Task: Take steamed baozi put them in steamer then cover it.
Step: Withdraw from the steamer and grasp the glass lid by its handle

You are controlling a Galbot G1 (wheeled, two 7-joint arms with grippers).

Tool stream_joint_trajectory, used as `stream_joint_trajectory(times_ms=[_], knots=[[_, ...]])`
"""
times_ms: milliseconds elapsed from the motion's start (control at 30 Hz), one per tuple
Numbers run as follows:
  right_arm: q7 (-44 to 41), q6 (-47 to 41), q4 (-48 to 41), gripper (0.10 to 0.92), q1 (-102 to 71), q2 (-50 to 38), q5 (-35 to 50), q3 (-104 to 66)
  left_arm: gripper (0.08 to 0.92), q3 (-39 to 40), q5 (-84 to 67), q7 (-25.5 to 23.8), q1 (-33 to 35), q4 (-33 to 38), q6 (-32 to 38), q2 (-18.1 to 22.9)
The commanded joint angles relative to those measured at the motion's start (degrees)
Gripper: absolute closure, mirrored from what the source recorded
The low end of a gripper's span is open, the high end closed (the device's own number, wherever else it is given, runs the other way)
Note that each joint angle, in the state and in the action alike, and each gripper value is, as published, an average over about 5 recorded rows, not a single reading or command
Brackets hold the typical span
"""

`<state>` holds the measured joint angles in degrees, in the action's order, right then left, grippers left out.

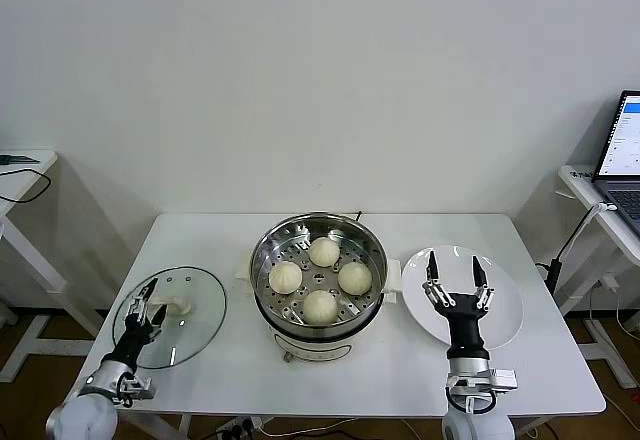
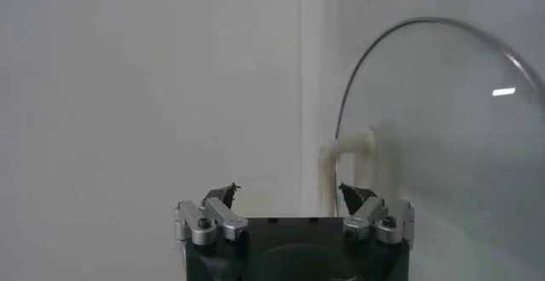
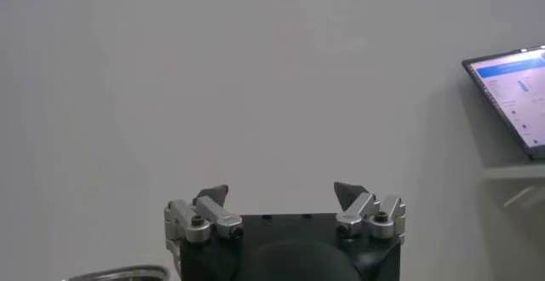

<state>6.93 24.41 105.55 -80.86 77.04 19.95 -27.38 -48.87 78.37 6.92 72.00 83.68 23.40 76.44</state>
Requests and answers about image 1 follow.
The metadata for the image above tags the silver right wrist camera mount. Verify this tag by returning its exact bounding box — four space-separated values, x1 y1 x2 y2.
446 368 519 414

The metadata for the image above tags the black laptop charger cable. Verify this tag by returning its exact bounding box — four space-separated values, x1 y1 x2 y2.
534 202 617 295

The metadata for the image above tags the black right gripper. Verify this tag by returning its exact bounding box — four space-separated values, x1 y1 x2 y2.
422 250 497 362

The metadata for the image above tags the white steamed baozi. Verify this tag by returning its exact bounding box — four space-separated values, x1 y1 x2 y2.
268 261 304 295
337 262 374 296
302 289 339 325
308 237 341 267

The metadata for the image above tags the steel steamer pot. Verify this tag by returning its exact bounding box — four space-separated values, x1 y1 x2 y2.
234 212 404 331

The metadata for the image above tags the open grey laptop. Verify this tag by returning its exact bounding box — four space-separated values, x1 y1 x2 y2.
591 89 640 239

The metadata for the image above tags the white power strip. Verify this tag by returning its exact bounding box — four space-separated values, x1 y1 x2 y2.
217 417 265 437

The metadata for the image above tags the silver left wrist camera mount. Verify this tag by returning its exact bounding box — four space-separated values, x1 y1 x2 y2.
112 374 157 406

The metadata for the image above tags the round glass lid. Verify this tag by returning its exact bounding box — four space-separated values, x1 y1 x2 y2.
112 266 227 370

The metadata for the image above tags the round white plate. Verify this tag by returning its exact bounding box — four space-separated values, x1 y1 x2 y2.
401 244 525 351

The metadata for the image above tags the white electric cooker base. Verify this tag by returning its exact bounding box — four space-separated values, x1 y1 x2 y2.
234 269 401 364

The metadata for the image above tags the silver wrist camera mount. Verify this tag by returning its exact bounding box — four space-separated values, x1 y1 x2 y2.
446 368 519 414
112 374 157 406

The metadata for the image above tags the thin black looped cable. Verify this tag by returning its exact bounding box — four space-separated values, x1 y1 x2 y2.
0 167 52 206

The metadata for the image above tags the white side table with cable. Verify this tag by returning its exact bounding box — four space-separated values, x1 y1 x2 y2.
0 149 104 384

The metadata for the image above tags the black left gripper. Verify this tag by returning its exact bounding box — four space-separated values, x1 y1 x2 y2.
102 282 169 367

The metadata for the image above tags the white side table with laptop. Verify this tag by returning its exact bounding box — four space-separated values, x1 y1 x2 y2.
554 163 640 389

